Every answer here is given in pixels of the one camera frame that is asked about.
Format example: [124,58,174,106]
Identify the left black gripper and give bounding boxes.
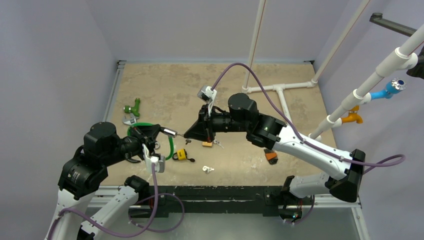
[102,123,161,165]

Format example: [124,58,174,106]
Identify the large brass padlock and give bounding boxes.
[202,142,213,148]

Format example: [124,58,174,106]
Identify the green cable lock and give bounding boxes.
[133,122,178,160]

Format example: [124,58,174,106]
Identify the small yellow padlock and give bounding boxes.
[171,148,196,163]

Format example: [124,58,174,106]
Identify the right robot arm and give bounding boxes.
[183,93,365,204]

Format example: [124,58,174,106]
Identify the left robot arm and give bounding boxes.
[45,121,165,240]

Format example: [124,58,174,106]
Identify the orange hex key set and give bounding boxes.
[264,148,279,165]

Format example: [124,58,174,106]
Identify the red adjustable wrench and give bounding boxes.
[122,113,138,126]

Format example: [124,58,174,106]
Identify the orange faucet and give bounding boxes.
[341,105,363,124]

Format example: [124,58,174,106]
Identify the blue faucet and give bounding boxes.
[370,78,407,100]

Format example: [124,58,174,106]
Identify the black overhead bar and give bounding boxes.
[369,12,417,37]

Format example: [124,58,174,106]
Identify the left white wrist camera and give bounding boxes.
[142,144,166,174]

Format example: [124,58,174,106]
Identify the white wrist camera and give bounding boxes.
[197,85,218,117]
[142,144,166,174]

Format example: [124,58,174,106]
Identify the green hose nozzle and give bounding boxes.
[123,97,141,117]

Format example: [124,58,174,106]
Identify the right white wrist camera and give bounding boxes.
[197,85,218,117]

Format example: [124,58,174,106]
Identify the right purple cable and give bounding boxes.
[210,62,407,225]

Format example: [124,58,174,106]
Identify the white pvc pipe frame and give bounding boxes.
[242,0,424,139]

